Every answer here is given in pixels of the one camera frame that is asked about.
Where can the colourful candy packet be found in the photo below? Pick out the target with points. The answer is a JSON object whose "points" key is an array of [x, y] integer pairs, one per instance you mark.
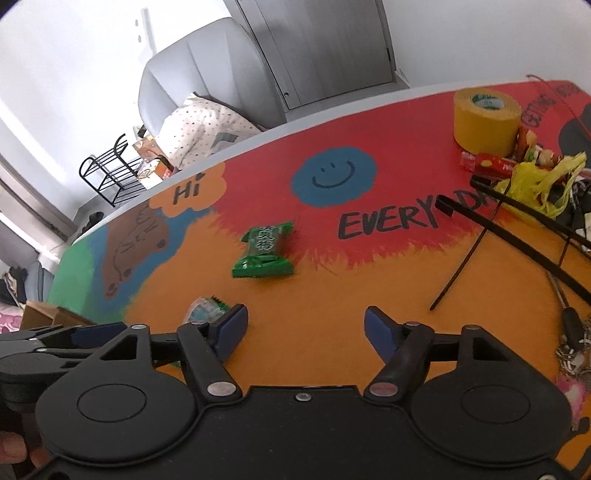
{"points": [[535, 147]]}

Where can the yellow plastic bag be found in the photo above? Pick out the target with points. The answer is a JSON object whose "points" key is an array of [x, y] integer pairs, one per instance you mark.
{"points": [[531, 180]]}

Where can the pink floral cloth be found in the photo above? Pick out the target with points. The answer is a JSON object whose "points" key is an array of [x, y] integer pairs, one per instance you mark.
{"points": [[7, 321]]}

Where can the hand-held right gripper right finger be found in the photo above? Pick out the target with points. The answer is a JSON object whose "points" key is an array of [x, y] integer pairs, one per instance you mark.
{"points": [[376, 327]]}

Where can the dark green snack packet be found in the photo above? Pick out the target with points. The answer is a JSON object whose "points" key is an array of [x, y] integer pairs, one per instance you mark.
{"points": [[263, 251]]}

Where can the brown cardboard box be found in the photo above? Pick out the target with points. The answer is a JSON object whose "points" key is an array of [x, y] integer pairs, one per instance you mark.
{"points": [[41, 316]]}

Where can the grey upholstered chair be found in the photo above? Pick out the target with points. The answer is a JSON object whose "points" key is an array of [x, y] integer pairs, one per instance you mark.
{"points": [[207, 60]]}

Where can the person's left hand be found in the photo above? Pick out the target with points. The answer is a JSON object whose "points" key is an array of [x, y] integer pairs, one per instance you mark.
{"points": [[11, 447]]}

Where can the bunch of keys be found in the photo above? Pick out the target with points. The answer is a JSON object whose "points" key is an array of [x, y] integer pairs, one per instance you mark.
{"points": [[572, 327]]}

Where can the dark cloth pile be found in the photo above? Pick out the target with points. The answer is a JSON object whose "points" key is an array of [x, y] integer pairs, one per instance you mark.
{"points": [[16, 279]]}

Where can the red biscuit packet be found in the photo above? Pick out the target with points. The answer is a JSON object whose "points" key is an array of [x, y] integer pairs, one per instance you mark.
{"points": [[491, 165]]}

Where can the black plastic hanger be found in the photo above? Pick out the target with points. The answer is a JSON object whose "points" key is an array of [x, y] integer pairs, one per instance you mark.
{"points": [[485, 187]]}

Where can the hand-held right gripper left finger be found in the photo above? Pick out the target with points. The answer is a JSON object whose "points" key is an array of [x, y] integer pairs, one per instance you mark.
{"points": [[233, 325]]}

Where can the grey metal cabinet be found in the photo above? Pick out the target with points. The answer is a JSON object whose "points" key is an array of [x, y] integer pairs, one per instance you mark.
{"points": [[314, 46]]}

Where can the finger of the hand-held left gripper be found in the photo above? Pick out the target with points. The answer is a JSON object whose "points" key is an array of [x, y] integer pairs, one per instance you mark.
{"points": [[92, 336], [51, 359]]}

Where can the white wall coat rack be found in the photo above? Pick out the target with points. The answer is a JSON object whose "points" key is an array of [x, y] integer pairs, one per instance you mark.
{"points": [[140, 25]]}

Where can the pale blue snack packet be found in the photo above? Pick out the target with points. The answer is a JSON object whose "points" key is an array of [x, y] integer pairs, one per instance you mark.
{"points": [[203, 310]]}

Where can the white dotted pillow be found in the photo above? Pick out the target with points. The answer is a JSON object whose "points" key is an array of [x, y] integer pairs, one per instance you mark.
{"points": [[203, 124]]}

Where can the yellow tape roll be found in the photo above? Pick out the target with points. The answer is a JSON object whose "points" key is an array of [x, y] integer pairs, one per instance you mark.
{"points": [[485, 129]]}

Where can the colourful printed table mat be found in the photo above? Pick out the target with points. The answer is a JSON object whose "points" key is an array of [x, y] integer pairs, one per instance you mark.
{"points": [[323, 300]]}

